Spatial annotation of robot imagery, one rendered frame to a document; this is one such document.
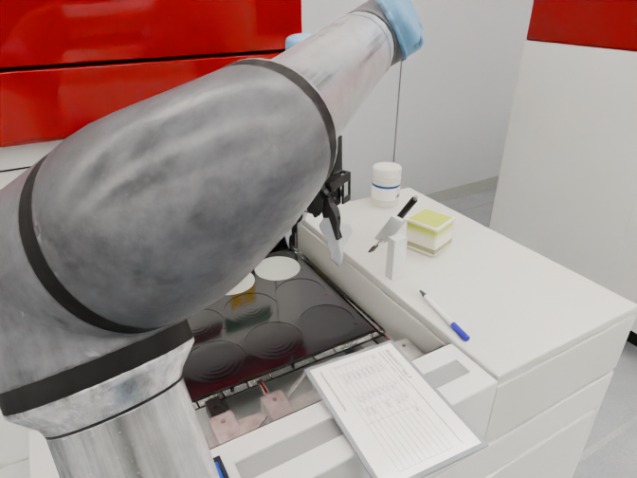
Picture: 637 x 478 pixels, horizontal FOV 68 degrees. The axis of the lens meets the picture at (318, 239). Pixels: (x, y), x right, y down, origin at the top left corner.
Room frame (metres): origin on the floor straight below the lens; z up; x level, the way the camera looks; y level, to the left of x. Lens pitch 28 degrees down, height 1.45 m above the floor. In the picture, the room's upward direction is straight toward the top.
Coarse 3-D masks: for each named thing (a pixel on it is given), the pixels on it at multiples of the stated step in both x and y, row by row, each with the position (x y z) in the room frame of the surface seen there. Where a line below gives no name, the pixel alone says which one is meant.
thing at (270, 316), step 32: (288, 256) 0.94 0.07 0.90; (256, 288) 0.81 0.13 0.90; (288, 288) 0.81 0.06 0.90; (320, 288) 0.81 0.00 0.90; (192, 320) 0.71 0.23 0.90; (224, 320) 0.71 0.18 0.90; (256, 320) 0.71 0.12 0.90; (288, 320) 0.71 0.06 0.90; (320, 320) 0.71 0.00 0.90; (352, 320) 0.71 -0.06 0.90; (192, 352) 0.62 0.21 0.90; (224, 352) 0.62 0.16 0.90; (256, 352) 0.62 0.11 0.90; (288, 352) 0.62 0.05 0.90; (192, 384) 0.54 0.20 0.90; (224, 384) 0.54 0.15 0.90
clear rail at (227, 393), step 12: (360, 336) 0.66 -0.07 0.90; (372, 336) 0.66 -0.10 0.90; (336, 348) 0.62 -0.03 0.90; (348, 348) 0.63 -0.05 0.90; (300, 360) 0.59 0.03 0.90; (312, 360) 0.60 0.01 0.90; (276, 372) 0.57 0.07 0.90; (288, 372) 0.58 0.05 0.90; (240, 384) 0.54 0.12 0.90; (252, 384) 0.55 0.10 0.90; (228, 396) 0.53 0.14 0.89
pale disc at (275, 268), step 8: (280, 256) 0.94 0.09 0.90; (264, 264) 0.91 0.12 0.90; (272, 264) 0.91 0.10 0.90; (280, 264) 0.91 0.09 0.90; (288, 264) 0.91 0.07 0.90; (296, 264) 0.91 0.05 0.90; (256, 272) 0.87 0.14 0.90; (264, 272) 0.87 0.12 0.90; (272, 272) 0.87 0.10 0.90; (280, 272) 0.87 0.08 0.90; (288, 272) 0.87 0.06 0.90; (296, 272) 0.87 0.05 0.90; (272, 280) 0.84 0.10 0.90
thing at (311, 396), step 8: (312, 392) 0.55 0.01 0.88; (288, 400) 0.53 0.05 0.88; (296, 400) 0.53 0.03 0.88; (304, 400) 0.53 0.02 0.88; (312, 400) 0.53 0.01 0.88; (296, 408) 0.52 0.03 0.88; (248, 416) 0.50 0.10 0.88; (256, 416) 0.50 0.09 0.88; (240, 424) 0.49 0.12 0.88; (248, 424) 0.49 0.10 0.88; (256, 424) 0.49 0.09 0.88; (208, 440) 0.46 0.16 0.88
